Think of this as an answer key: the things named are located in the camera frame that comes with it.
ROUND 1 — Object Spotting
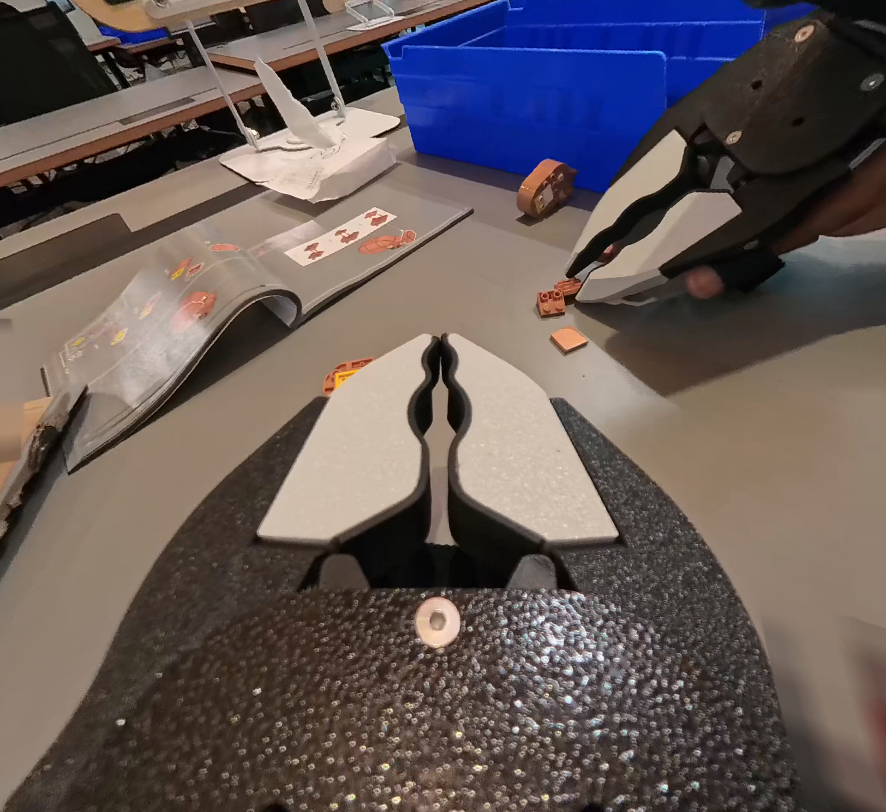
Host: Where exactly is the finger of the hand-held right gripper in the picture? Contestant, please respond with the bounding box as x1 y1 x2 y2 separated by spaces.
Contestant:
576 190 743 305
565 130 696 279

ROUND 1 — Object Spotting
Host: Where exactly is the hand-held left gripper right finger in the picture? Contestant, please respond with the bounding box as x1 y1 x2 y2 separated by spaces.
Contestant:
440 332 620 546

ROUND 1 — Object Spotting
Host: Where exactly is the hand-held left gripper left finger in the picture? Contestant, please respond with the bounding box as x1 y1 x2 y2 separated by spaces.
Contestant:
257 333 443 548

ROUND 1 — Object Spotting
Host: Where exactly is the person's right hand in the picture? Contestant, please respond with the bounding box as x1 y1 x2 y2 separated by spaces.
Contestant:
685 144 886 301

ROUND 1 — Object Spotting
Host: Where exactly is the orange and brown toy brick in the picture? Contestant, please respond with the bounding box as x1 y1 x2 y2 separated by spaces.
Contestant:
323 357 376 398

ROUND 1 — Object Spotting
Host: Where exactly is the brown toy brick model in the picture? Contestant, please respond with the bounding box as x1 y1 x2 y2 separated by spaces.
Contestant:
518 159 577 219

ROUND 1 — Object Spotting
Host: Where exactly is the blue plastic bin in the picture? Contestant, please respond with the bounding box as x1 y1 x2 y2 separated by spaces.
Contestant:
381 0 669 194
509 0 766 108

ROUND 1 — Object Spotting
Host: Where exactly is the open instruction booklet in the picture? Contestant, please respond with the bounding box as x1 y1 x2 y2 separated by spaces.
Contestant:
42 206 474 474

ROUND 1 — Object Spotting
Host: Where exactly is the crumpled white plastic bag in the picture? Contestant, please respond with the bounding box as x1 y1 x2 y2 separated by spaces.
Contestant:
220 56 397 204

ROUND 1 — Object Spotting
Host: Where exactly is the white plastic tray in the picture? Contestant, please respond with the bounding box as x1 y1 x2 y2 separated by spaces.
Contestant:
344 0 404 32

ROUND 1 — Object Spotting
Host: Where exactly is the black office chair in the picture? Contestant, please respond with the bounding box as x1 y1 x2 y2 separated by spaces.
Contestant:
0 1 120 128

